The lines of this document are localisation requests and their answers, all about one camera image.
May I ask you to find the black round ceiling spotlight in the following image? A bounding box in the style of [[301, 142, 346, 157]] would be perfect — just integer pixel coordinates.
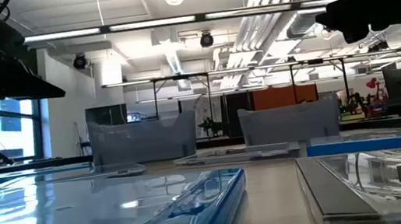
[[198, 30, 216, 49], [71, 52, 90, 72]]

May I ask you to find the red desk lamp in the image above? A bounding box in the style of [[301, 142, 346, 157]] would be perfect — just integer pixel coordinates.
[[364, 77, 383, 105]]

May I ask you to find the black background monitor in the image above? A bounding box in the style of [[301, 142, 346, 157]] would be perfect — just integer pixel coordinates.
[[382, 67, 401, 101]]

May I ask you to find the black bar with light strips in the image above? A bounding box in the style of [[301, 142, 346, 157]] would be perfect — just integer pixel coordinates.
[[22, 0, 346, 51]]

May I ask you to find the orange partition panel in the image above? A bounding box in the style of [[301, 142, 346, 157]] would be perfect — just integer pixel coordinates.
[[251, 81, 319, 111]]

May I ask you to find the translucent grey plastic bin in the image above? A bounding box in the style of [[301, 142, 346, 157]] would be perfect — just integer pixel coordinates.
[[236, 93, 343, 150], [86, 107, 202, 171]]

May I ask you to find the black background rig frame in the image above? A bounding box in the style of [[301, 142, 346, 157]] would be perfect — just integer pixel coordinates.
[[150, 70, 215, 120], [287, 55, 351, 106]]

